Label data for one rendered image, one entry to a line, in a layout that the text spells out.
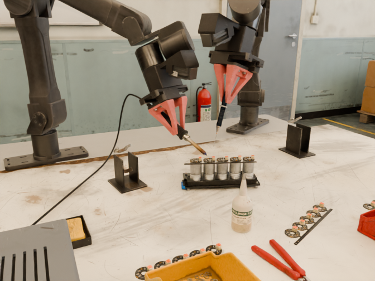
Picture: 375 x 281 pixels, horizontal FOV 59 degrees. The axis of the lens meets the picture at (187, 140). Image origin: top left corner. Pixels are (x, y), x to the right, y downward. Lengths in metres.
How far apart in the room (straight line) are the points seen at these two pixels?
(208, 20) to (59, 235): 0.44
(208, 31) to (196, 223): 0.35
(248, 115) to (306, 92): 3.32
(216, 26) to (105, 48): 2.66
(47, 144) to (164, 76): 0.36
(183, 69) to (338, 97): 4.25
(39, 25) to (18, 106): 2.44
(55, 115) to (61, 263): 0.54
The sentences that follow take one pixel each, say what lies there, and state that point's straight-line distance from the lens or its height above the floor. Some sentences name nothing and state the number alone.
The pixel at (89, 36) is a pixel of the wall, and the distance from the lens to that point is 3.24.
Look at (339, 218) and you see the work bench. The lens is 0.67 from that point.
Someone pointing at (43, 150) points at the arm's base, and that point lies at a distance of 0.91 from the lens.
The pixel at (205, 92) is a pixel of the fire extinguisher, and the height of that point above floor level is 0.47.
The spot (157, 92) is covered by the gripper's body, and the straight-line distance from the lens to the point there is 0.70.
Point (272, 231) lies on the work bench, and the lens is 0.60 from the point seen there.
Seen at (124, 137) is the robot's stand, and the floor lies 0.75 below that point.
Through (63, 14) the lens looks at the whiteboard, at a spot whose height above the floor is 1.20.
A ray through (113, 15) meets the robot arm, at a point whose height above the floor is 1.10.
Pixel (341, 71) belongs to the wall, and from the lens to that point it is 4.82.
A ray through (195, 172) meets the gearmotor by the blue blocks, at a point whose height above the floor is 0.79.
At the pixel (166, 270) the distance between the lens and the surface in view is 0.46.
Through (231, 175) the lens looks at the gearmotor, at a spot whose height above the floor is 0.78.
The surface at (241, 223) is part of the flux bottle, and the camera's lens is 0.57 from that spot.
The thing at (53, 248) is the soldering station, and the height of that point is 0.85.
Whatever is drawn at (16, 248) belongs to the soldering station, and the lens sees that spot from 0.42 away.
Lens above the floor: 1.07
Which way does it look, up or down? 18 degrees down
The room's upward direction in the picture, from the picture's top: straight up
